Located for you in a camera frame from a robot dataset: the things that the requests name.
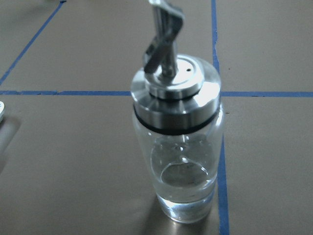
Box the glass sauce dispenser bottle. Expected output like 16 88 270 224
131 0 224 224

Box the digital kitchen scale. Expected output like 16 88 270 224
0 101 5 122

